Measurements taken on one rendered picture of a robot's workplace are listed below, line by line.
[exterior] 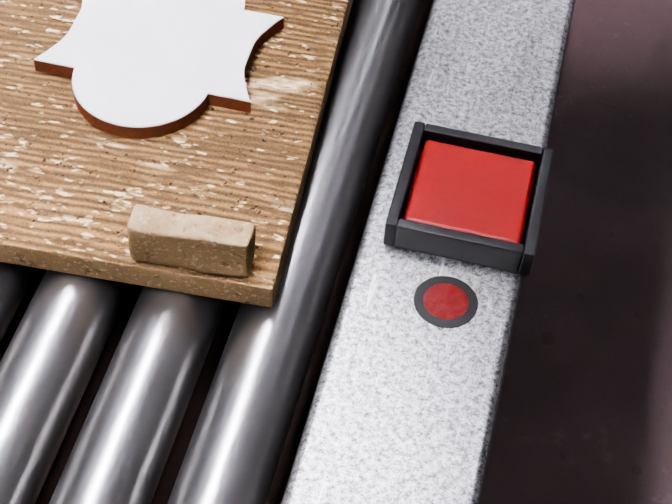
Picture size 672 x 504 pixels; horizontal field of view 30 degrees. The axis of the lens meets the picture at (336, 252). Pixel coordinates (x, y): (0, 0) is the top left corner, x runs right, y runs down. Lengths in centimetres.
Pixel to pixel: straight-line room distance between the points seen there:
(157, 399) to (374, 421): 10
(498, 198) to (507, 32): 15
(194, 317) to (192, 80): 14
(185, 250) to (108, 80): 13
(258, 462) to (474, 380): 11
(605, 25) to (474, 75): 152
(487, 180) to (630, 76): 151
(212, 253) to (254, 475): 10
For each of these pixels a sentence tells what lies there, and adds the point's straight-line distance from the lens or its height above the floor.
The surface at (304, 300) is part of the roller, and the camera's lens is 61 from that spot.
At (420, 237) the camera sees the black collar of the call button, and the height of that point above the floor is 93.
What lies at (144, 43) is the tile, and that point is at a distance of 70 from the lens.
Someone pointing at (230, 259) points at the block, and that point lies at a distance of 59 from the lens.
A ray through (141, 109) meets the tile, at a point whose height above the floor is 95.
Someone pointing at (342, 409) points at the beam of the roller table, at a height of 92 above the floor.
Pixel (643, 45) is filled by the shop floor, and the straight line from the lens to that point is 223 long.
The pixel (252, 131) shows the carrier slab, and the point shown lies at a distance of 66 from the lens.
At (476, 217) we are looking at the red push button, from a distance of 64.
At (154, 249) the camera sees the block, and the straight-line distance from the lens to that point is 59.
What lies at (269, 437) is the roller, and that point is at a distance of 58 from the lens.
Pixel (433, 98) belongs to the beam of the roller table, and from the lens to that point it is 72.
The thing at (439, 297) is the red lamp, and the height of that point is 92.
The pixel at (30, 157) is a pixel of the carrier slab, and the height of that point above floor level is 94.
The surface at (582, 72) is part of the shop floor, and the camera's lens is 215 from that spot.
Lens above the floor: 141
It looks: 51 degrees down
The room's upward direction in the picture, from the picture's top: 4 degrees clockwise
